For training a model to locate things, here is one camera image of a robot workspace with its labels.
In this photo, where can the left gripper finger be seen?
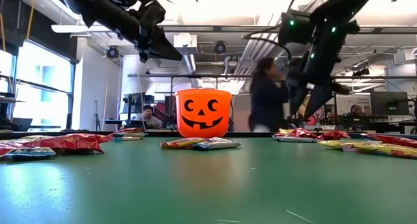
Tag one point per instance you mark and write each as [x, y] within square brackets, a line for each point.
[159, 52]
[166, 43]

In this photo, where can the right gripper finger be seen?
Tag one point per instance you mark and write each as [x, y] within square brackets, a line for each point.
[297, 97]
[317, 100]

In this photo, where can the red candy pack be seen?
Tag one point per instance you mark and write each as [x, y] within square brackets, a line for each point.
[6, 149]
[130, 130]
[334, 135]
[301, 133]
[395, 140]
[75, 142]

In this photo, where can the candy pile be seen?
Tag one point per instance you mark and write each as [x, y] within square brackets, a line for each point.
[130, 138]

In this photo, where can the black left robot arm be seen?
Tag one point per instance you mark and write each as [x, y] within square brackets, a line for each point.
[107, 12]

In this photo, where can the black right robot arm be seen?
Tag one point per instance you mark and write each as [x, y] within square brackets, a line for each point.
[339, 9]

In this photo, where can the person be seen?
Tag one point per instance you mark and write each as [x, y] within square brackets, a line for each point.
[267, 100]
[356, 110]
[148, 115]

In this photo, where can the orange pumpkin bucket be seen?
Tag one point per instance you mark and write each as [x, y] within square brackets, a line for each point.
[198, 97]

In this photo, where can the long white light fixture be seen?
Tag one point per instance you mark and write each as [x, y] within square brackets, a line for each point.
[81, 28]

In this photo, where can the black desktop monitor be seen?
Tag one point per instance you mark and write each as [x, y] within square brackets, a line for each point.
[389, 103]

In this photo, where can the black tripod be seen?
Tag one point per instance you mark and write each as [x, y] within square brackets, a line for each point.
[97, 115]

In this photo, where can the dark laptop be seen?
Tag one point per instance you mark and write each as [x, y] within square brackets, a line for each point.
[21, 123]

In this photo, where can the black ceiling camera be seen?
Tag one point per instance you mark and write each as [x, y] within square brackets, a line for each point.
[220, 47]
[113, 52]

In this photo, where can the black metal rack frame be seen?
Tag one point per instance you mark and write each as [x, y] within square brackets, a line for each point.
[195, 76]

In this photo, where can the black table frame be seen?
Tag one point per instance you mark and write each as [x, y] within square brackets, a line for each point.
[247, 134]

